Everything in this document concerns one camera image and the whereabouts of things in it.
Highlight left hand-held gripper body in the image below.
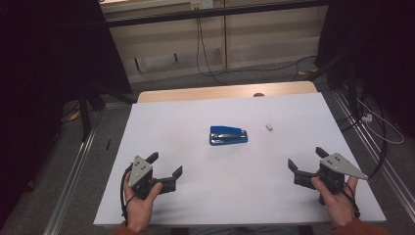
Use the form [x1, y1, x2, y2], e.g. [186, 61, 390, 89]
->
[127, 155, 179, 201]

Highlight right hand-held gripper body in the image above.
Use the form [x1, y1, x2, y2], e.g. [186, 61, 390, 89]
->
[293, 152, 370, 206]

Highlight blue stapler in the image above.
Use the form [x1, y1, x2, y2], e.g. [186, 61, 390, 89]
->
[208, 125, 249, 147]

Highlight person's right hand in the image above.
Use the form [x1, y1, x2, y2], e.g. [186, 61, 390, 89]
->
[310, 175, 360, 229]

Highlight person's left hand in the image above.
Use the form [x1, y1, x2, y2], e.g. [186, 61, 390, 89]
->
[123, 177, 163, 233]

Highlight white table sheet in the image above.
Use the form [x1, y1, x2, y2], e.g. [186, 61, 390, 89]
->
[93, 92, 387, 227]

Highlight black tripod stand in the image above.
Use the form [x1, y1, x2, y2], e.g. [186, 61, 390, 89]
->
[76, 82, 135, 143]

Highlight person's grey trousers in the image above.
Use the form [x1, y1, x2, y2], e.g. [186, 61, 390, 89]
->
[187, 225, 302, 235]

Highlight black stand leg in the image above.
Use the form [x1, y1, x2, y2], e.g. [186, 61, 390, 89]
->
[306, 52, 346, 91]

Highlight black curtain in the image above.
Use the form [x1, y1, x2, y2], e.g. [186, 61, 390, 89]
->
[0, 0, 133, 226]
[314, 0, 415, 138]

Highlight black horizontal bar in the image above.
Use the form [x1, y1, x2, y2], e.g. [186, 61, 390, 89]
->
[106, 0, 327, 27]

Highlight left hand-held gripper black cable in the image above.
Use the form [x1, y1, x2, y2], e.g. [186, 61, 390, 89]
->
[119, 164, 136, 219]

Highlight hand-held gripper black cable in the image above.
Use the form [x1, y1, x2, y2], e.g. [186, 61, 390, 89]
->
[342, 182, 361, 219]
[119, 164, 136, 219]

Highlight right hand-held gripper black cable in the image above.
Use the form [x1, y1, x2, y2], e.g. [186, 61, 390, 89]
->
[342, 182, 361, 219]

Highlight black floor cable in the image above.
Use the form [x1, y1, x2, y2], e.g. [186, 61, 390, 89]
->
[337, 81, 390, 179]

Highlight white floor cable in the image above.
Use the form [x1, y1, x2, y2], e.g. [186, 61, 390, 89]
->
[356, 97, 405, 145]

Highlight metal floor rail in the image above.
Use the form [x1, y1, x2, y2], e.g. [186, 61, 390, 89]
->
[42, 126, 99, 235]
[331, 89, 415, 213]

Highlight black hanging cable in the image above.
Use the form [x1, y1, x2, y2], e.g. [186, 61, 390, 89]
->
[197, 18, 227, 86]
[195, 18, 319, 79]

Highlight white wall socket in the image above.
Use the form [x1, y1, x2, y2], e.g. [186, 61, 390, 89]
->
[190, 0, 214, 10]

